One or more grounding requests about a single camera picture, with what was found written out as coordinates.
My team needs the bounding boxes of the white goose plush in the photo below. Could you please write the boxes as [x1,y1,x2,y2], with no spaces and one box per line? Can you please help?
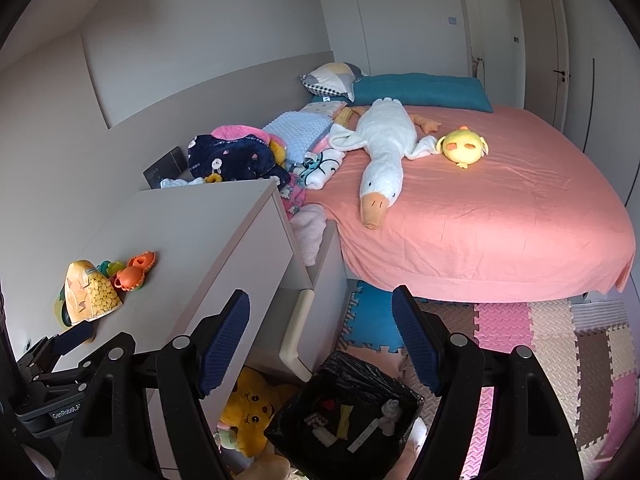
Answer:
[327,98,441,231]

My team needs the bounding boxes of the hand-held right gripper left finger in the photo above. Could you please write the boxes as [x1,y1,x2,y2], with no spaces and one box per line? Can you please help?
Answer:
[52,290,251,480]

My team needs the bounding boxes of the white door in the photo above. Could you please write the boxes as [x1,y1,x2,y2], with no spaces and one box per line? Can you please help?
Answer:
[455,0,526,111]

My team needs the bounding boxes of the white printed blanket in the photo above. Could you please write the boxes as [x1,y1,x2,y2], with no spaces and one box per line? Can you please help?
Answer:
[300,150,346,191]

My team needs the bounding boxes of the patterned pillow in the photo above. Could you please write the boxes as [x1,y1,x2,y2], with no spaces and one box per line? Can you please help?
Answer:
[300,62,368,101]

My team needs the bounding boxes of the yellow chick plush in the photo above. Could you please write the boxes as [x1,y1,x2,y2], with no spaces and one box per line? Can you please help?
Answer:
[436,126,490,170]

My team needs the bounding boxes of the light blue blanket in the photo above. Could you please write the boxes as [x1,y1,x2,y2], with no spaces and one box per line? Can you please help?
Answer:
[262,111,333,163]

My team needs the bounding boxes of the bed with pink sheet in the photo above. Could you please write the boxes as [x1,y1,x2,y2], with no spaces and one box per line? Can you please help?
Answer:
[300,102,636,303]

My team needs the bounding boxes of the black box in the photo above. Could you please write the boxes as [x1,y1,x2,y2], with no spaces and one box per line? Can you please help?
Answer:
[143,146,188,188]

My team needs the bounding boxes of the bin with black bag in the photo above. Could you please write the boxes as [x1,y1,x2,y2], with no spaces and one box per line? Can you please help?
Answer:
[265,351,425,480]

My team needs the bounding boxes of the yellow orange snack bag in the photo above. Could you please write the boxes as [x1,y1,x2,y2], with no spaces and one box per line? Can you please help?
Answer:
[55,260,123,326]

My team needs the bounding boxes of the yellow plush toy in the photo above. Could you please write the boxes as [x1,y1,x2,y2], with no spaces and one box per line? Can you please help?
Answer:
[217,367,298,458]

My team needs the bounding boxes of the door with black handle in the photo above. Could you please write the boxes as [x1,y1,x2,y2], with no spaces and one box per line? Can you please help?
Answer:
[545,0,572,131]

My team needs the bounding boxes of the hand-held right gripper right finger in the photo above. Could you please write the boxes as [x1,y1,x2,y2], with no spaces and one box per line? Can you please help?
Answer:
[391,285,586,480]

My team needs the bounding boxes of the yellow packet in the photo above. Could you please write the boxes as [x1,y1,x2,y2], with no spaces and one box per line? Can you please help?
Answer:
[336,404,353,441]

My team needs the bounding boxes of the pink cloth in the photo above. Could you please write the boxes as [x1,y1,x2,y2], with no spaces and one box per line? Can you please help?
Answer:
[210,124,271,143]

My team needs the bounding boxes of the colourful foam floor mats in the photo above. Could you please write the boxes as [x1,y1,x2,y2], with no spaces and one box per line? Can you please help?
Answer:
[340,280,636,480]

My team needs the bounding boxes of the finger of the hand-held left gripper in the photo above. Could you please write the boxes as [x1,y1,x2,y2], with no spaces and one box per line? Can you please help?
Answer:
[87,332,136,361]
[52,321,96,357]

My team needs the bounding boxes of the white fluffy cloth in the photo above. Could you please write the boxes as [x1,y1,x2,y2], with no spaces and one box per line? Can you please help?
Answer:
[292,204,326,266]

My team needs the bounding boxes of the orange crab toy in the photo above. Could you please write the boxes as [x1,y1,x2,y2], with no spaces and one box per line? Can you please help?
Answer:
[112,251,158,291]

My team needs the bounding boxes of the teal pillow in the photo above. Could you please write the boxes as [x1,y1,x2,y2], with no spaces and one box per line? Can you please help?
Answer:
[352,74,493,113]

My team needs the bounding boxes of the navy rabbit print blanket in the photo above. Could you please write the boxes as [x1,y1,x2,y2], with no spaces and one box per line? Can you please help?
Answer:
[187,133,291,186]

